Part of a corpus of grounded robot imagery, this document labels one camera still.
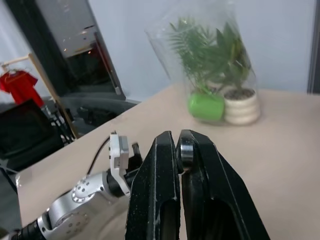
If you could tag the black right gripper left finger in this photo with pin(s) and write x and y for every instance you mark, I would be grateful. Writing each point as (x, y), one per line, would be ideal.
(150, 190)

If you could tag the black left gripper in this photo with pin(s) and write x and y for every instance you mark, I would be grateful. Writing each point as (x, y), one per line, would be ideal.
(133, 165)

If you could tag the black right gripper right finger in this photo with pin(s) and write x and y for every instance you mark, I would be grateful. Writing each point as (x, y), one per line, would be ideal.
(215, 180)

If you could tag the metal spoon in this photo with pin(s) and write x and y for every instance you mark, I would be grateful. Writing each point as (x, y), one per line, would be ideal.
(186, 155)

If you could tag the palm plant in green pot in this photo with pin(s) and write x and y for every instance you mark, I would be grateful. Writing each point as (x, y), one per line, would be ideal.
(203, 103)

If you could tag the plant in white ribbed pot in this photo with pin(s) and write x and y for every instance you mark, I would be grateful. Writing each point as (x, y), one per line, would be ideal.
(241, 105)

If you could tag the wooden clothes rack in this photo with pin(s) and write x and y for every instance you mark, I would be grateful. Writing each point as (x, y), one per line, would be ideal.
(53, 95)

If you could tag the black monitor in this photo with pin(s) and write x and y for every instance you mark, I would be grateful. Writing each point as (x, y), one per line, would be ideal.
(25, 130)

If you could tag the clear transparent plant cover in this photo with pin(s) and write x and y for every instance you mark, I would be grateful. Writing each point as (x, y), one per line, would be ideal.
(175, 50)

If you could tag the dark glass door cabinet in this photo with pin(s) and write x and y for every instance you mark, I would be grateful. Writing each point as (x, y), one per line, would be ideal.
(75, 47)

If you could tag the red t-shirt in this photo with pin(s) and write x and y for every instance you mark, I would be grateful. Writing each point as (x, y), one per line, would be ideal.
(21, 86)

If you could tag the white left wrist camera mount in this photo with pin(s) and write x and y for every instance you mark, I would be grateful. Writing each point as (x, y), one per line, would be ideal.
(118, 160)

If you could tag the dark grey door frame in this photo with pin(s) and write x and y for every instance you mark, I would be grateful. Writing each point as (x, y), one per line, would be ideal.
(313, 45)

